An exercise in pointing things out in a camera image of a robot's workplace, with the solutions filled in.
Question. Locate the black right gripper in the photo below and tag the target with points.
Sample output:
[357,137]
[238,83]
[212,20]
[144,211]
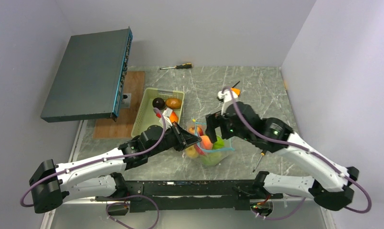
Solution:
[214,120]

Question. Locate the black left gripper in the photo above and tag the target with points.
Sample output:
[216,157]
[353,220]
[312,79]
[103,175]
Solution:
[184,138]

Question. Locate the yellow lemon toy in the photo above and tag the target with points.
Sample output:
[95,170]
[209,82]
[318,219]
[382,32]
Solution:
[191,152]

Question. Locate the red apple toy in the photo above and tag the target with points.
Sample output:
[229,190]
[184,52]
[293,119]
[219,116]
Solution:
[196,130]

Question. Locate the green leaf toy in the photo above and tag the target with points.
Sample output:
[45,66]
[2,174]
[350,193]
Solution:
[218,144]

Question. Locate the peach toy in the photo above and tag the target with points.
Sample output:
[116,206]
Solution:
[206,143]

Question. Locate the clear zip top bag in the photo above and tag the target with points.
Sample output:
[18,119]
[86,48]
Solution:
[206,152]

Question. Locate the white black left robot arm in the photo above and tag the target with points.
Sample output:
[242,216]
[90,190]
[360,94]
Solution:
[53,184]

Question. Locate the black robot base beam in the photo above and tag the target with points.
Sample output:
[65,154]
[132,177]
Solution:
[191,194]

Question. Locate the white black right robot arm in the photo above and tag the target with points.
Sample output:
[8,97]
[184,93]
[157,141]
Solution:
[326,181]

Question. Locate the green plastic food bin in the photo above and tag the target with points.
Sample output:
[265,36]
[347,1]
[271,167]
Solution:
[146,116]

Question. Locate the red orange mango toy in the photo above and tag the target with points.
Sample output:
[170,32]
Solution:
[173,117]

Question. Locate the dark purple fruit toy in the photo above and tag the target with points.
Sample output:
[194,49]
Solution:
[159,103]

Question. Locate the yellow black screwdriver near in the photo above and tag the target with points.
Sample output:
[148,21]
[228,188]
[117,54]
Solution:
[262,154]

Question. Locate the yellow black screwdriver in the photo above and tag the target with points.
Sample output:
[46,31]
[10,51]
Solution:
[262,154]
[181,66]

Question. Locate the brown wooden board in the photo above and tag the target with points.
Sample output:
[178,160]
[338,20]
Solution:
[122,127]

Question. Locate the yellow black screwdriver far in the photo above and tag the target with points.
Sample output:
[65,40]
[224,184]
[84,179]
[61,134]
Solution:
[181,66]

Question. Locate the dark grey flat panel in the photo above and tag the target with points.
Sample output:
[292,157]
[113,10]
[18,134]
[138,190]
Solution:
[90,79]

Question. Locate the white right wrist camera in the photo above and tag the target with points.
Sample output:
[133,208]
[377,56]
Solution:
[226,100]

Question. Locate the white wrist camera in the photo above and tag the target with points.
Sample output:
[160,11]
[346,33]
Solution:
[167,113]
[226,100]

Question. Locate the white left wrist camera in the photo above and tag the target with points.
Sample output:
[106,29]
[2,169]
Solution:
[167,113]

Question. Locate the small metal bracket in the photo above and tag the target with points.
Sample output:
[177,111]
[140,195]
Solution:
[126,101]

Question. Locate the aluminium frame rail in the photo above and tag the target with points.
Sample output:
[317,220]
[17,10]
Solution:
[285,213]

